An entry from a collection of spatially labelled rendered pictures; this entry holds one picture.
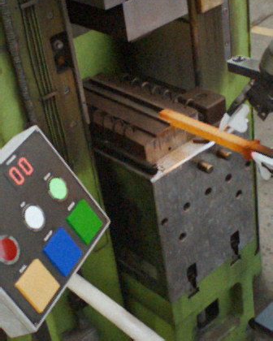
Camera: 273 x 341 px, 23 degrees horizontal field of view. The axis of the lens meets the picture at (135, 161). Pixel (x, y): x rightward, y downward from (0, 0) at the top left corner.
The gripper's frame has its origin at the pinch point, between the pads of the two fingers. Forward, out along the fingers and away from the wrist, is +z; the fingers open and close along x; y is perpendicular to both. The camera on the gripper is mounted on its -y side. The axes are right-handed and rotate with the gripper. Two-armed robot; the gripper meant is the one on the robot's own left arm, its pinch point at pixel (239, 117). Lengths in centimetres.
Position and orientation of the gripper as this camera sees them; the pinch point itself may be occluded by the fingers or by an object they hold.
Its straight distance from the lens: 160.0
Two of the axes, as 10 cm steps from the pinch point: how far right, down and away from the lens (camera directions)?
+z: -2.0, 5.6, 8.1
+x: 7.4, -4.5, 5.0
